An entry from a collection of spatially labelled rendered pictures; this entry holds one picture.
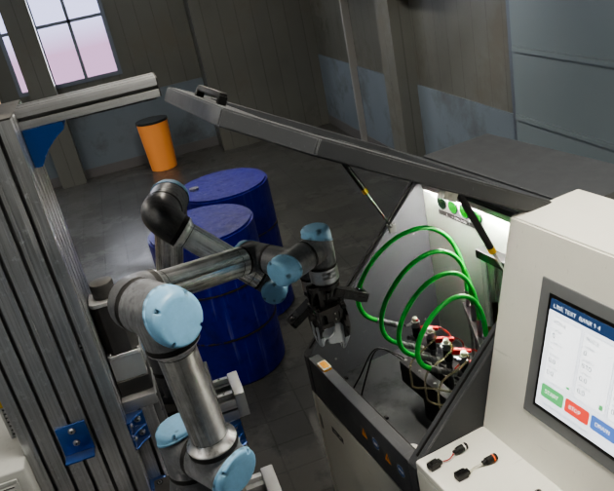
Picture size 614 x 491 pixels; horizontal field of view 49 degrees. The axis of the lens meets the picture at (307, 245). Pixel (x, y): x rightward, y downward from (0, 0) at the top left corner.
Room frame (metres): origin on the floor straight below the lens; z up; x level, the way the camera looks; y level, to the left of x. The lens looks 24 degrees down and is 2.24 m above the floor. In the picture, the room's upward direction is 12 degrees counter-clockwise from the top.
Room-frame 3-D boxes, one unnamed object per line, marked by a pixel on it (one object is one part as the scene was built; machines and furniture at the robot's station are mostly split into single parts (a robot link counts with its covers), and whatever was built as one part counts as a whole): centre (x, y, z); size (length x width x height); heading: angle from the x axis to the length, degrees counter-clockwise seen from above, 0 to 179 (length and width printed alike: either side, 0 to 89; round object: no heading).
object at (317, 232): (1.56, -0.03, 1.54); 0.09 x 0.08 x 0.11; 134
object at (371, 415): (1.70, -0.05, 0.87); 0.62 x 0.04 x 0.16; 21
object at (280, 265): (1.50, 0.06, 1.54); 0.11 x 0.11 x 0.08; 44
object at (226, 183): (3.90, 0.51, 0.47); 1.27 x 0.78 x 0.93; 5
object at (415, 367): (1.67, -0.32, 0.91); 0.34 x 0.10 x 0.15; 21
